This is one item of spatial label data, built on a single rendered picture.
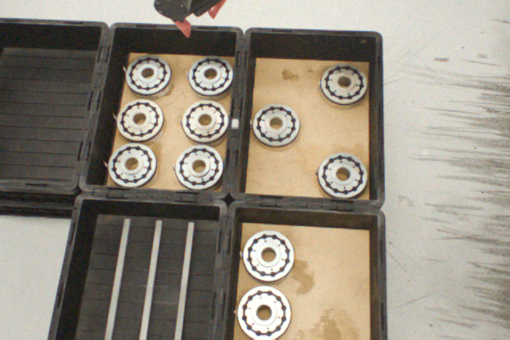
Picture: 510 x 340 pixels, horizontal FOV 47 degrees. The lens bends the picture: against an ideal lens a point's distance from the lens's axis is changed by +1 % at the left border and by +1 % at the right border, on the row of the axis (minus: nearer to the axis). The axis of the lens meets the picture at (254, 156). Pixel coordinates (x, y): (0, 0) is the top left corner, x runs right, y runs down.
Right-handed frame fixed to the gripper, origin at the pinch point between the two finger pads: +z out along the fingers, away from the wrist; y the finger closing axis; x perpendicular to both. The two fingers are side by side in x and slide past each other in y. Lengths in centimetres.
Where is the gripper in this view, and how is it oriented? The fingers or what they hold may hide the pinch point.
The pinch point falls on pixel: (198, 23)
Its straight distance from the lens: 115.0
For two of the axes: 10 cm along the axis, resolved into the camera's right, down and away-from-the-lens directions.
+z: 0.5, 3.9, 9.2
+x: -6.5, -6.9, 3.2
